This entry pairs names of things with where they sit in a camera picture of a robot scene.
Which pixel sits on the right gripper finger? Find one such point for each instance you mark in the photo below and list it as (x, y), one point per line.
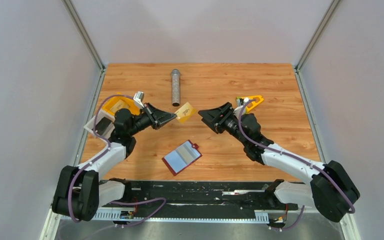
(225, 123)
(218, 112)

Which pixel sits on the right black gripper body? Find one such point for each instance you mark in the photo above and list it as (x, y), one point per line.
(220, 118)

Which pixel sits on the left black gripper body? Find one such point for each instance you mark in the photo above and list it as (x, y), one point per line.
(154, 117)

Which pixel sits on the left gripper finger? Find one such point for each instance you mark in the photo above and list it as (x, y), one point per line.
(161, 121)
(159, 114)

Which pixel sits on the gold VIP card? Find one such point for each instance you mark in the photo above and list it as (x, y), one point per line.
(119, 105)
(185, 112)

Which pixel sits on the red leather card holder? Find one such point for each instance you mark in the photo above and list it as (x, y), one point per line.
(182, 157)

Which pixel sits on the black VIP credit card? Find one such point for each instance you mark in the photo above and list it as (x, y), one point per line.
(103, 126)

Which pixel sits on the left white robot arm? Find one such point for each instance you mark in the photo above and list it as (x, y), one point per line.
(79, 193)

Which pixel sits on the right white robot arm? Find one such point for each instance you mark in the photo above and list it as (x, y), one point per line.
(327, 187)

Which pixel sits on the grey metal tube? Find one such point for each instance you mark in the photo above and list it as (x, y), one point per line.
(175, 87)

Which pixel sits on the yellow plastic bin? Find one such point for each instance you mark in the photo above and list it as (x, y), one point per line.
(110, 102)

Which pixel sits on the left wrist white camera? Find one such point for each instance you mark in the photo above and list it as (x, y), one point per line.
(138, 99)

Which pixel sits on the wrist white camera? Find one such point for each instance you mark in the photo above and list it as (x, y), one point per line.
(138, 99)
(241, 101)

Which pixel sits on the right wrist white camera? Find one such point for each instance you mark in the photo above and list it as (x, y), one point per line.
(241, 101)

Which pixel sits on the yellow green triangular bracket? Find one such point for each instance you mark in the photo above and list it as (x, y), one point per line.
(255, 100)

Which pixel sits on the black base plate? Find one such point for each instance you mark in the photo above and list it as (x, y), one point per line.
(203, 195)

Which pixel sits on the slotted white cable duct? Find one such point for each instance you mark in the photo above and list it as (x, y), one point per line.
(188, 216)

